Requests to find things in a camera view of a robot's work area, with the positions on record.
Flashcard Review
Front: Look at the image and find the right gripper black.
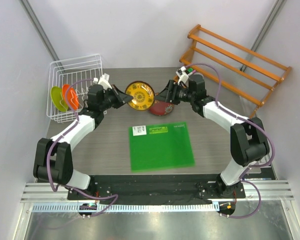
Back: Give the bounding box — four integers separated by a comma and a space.
154, 80, 195, 106

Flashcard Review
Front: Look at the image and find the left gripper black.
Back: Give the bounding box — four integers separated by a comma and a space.
99, 85, 133, 112

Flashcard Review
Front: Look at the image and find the red floral plate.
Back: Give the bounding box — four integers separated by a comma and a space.
148, 100, 175, 116

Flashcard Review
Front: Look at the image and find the yellow patterned plate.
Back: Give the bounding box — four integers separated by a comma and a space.
125, 81, 155, 111

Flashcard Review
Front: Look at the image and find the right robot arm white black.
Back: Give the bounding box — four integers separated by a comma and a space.
155, 74, 270, 198

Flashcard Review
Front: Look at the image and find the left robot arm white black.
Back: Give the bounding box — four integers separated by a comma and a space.
33, 84, 133, 200

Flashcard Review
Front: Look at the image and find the orange wooden shelf rack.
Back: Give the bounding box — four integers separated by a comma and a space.
179, 24, 292, 117

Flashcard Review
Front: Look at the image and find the orange plate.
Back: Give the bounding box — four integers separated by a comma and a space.
61, 84, 79, 110

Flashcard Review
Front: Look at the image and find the green cutting mat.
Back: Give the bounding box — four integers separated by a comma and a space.
128, 122, 195, 173

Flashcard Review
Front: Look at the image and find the lime green plate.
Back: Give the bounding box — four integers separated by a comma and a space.
50, 86, 69, 112

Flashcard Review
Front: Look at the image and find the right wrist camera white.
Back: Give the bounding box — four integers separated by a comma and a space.
175, 66, 189, 84

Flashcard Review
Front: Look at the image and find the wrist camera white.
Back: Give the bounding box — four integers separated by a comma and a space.
92, 73, 113, 91
175, 66, 189, 84

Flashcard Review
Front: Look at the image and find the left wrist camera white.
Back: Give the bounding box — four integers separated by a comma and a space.
92, 73, 113, 91

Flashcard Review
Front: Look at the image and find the white wire dish rack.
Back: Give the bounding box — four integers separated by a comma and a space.
46, 53, 103, 123

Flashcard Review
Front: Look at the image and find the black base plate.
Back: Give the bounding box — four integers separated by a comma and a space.
67, 174, 246, 205

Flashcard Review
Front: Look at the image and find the perforated cable duct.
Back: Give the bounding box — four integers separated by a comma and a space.
32, 202, 220, 213

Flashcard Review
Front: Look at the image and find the aluminium rail frame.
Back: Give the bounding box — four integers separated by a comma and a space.
20, 180, 294, 203

